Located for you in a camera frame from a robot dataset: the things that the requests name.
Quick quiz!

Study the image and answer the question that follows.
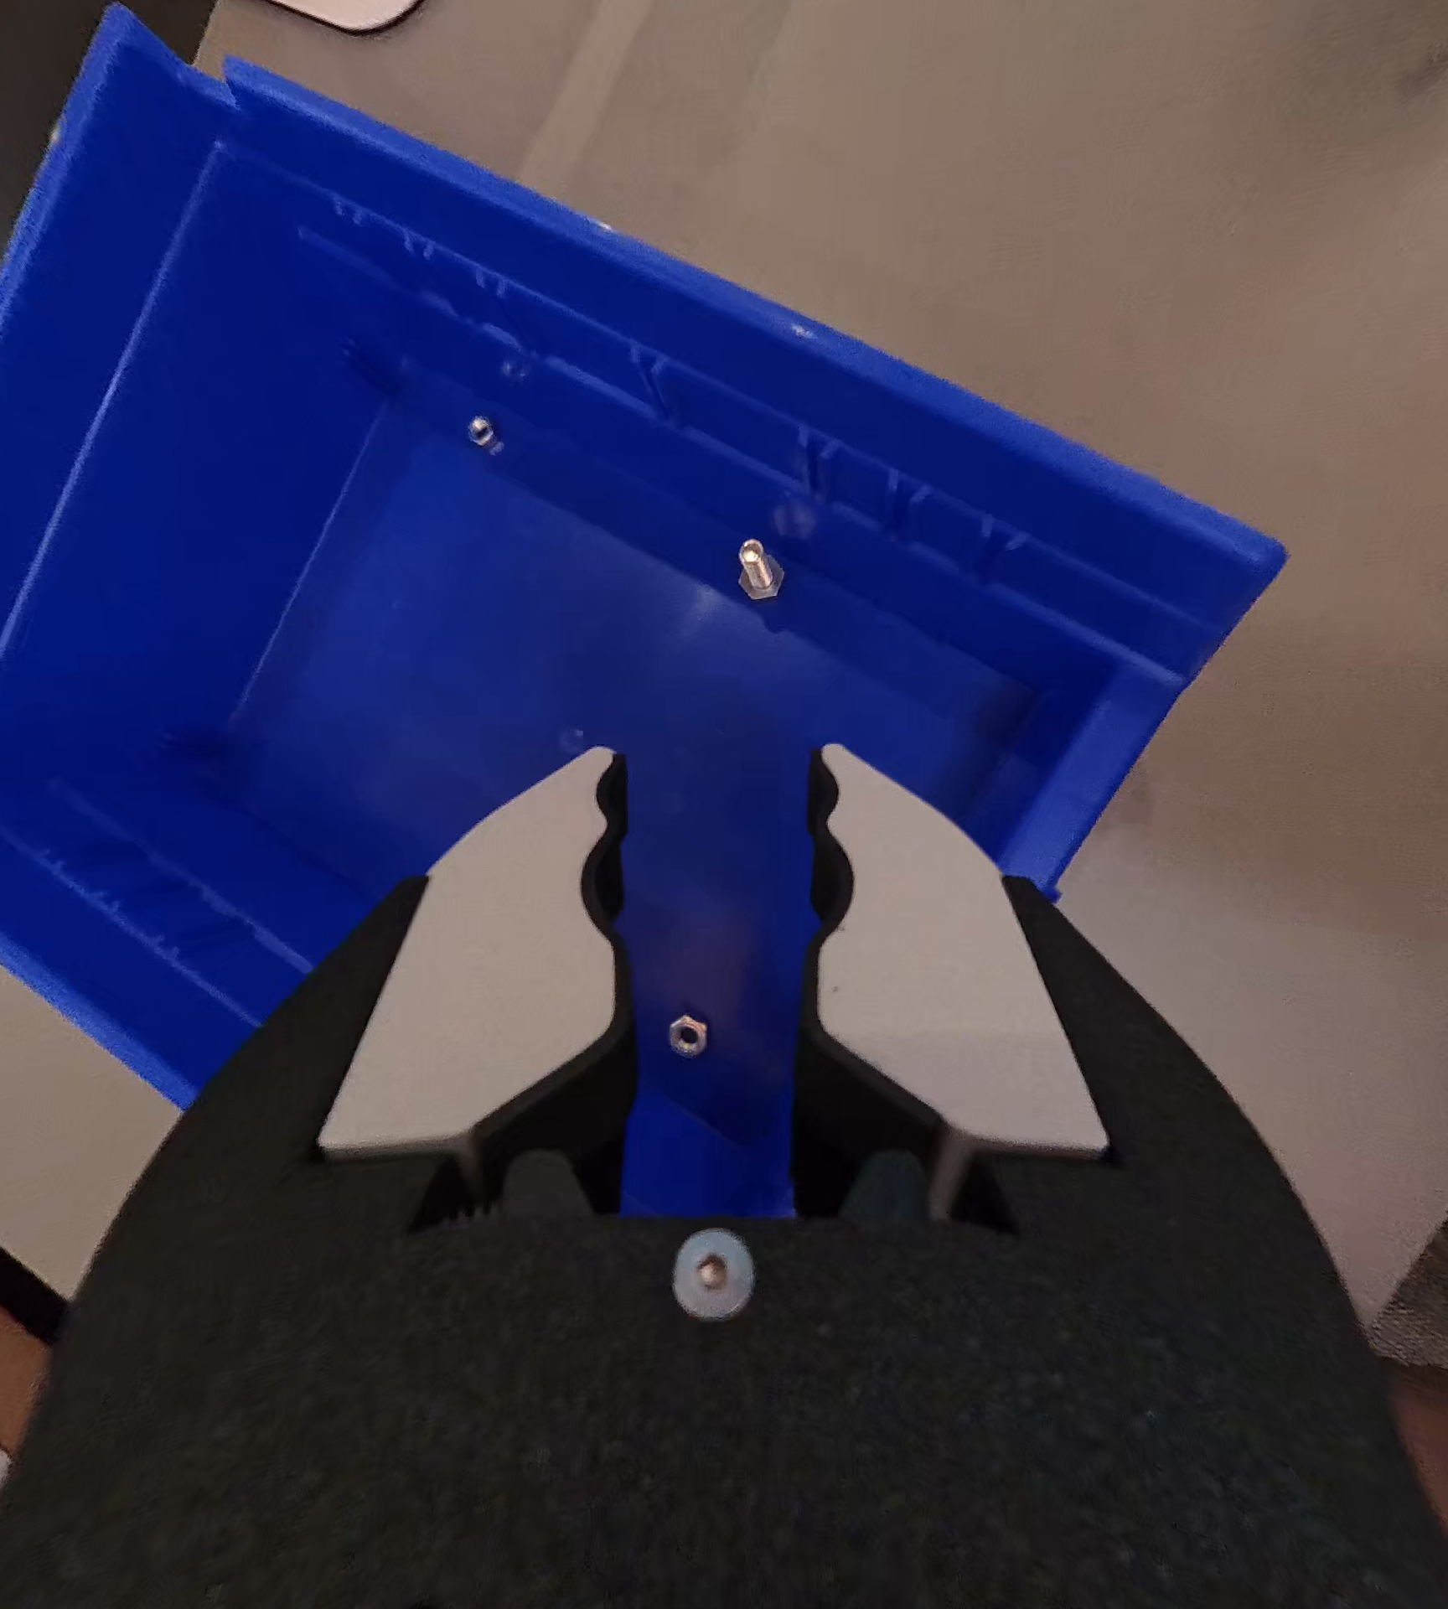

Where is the blue plastic bin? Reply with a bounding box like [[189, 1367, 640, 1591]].
[[0, 0, 1291, 1220]]

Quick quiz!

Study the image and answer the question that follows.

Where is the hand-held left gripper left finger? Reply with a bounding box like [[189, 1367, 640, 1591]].
[[316, 743, 640, 1219]]

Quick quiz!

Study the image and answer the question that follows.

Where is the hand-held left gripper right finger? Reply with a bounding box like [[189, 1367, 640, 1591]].
[[794, 742, 1111, 1220]]

